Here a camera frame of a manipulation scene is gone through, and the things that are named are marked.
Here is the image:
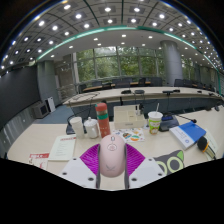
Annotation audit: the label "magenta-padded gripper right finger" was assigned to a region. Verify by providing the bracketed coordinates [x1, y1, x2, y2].
[123, 143, 167, 190]

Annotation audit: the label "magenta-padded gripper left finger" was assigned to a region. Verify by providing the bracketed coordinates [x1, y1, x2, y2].
[58, 143, 102, 190]

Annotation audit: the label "pink computer mouse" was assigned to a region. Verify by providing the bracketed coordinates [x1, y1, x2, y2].
[98, 133, 127, 179]

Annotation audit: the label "cat-face mouse pad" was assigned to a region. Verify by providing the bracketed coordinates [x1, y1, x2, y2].
[153, 149, 185, 176]

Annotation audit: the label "white booklet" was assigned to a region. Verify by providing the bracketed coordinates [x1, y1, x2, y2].
[48, 134, 77, 162]

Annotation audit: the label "colourful sticker sheet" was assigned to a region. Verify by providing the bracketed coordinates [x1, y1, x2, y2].
[112, 127, 146, 144]

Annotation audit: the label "red and white magazine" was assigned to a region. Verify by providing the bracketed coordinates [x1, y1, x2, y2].
[27, 152, 50, 170]

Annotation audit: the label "white paper cup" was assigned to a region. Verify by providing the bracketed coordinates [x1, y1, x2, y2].
[69, 116, 86, 140]

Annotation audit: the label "black desk microphone unit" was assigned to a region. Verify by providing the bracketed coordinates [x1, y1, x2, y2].
[65, 114, 79, 136]
[158, 113, 198, 132]

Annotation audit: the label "white lidded mug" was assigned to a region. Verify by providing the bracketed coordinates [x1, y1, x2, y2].
[83, 116, 100, 140]

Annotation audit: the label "green-printed takeaway cup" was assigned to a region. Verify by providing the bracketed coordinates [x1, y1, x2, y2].
[147, 102, 164, 135]

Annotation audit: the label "red drink bottle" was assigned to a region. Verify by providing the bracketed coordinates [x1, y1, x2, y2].
[95, 102, 111, 139]

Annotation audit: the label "white compartment box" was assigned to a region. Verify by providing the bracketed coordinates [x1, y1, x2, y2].
[113, 104, 147, 130]

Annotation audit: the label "blue and white book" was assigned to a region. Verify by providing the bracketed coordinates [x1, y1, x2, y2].
[168, 120, 207, 151]

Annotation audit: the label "white floor appliance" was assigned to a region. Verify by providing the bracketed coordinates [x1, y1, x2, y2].
[45, 96, 57, 113]

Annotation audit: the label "dark office chairs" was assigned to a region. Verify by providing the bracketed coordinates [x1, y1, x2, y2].
[78, 76, 219, 94]

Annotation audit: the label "ceiling lights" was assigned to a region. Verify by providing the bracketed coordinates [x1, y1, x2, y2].
[0, 0, 224, 73]

